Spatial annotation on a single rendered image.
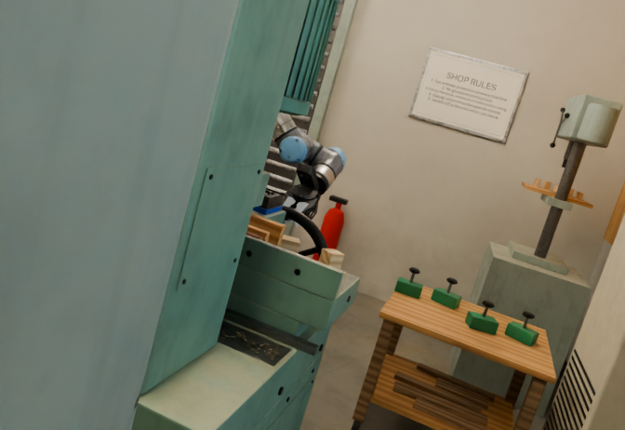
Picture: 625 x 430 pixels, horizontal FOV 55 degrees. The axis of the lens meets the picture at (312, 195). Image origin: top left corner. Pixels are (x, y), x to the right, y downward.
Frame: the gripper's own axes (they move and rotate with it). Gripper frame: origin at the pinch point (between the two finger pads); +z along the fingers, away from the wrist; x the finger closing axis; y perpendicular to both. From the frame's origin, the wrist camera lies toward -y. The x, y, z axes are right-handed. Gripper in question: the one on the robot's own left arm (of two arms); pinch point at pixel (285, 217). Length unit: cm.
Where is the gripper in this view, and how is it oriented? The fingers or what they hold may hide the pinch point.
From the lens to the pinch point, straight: 158.2
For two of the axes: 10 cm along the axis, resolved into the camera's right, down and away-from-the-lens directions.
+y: -0.9, 7.7, 6.3
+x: -9.1, -3.3, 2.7
